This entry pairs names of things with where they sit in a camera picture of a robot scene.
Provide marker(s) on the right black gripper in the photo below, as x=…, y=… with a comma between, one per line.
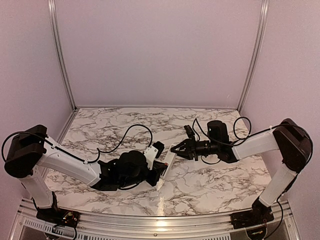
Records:
x=190, y=152

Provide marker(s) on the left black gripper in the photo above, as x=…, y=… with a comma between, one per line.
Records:
x=158, y=170

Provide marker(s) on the white remote control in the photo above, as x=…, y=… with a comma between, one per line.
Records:
x=169, y=161

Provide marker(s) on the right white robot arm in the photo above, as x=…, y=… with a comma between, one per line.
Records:
x=293, y=142

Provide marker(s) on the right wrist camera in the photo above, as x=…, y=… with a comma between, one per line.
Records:
x=189, y=131

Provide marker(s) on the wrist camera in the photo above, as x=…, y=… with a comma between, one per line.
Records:
x=189, y=131
x=160, y=147

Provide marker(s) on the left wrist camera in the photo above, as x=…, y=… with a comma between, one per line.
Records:
x=160, y=147

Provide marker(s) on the front aluminium rail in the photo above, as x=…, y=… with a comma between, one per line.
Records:
x=103, y=226

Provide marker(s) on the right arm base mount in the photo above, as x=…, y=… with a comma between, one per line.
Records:
x=248, y=218

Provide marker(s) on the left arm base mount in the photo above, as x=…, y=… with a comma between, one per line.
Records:
x=60, y=216

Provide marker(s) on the right aluminium frame post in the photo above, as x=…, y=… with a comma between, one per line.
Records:
x=258, y=43

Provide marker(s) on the aluminium frame post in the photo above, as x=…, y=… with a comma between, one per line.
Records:
x=59, y=52
x=258, y=43

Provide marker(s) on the left aluminium frame post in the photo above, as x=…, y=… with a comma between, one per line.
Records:
x=59, y=52

